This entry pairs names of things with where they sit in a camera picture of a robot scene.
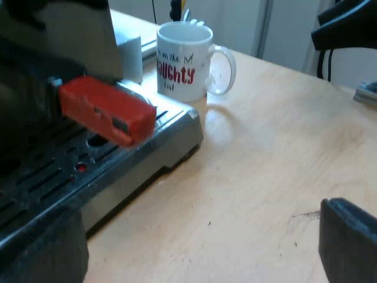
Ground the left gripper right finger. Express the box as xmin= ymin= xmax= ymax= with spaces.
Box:
xmin=319 ymin=198 xmax=377 ymax=283

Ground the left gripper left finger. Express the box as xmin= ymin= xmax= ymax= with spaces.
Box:
xmin=0 ymin=203 xmax=90 ymax=283

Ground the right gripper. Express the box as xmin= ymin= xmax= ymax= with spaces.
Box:
xmin=310 ymin=0 xmax=377 ymax=51

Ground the steel espresso machine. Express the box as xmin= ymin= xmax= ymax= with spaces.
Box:
xmin=0 ymin=0 xmax=204 ymax=251

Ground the white mug with red and black print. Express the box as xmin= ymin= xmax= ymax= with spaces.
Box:
xmin=156 ymin=21 xmax=237 ymax=103

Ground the black cable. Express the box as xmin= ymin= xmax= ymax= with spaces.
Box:
xmin=316 ymin=48 xmax=335 ymax=84

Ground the aluminium rail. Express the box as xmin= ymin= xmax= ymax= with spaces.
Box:
xmin=352 ymin=81 xmax=377 ymax=106

